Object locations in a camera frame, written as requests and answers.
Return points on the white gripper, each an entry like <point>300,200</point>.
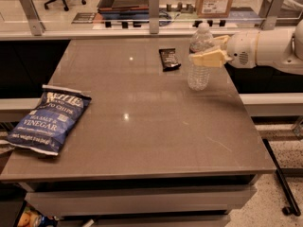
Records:
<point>241,50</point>

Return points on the middle metal glass post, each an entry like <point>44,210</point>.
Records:
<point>154,16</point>

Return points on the black snack bar wrapper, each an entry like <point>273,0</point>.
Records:
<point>168,59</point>

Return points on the colourful snack bin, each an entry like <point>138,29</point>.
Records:
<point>29,217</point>

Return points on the cardboard box with label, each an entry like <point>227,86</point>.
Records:
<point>213,8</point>

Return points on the metal glass post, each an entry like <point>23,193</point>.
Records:
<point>270,14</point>
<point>36,26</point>
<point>154,16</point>

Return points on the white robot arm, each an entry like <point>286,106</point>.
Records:
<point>281,49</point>

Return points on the black floor rail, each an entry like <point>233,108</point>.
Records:
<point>282,174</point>

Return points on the clear plastic water bottle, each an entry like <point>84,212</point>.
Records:
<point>200,42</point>

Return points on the grey table drawer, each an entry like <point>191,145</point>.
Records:
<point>141,200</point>

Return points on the blue kettle chip bag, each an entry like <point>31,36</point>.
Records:
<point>46,127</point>

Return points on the right metal glass post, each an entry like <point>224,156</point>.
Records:
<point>270,14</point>

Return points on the left metal glass post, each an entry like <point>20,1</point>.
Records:
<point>36,26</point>

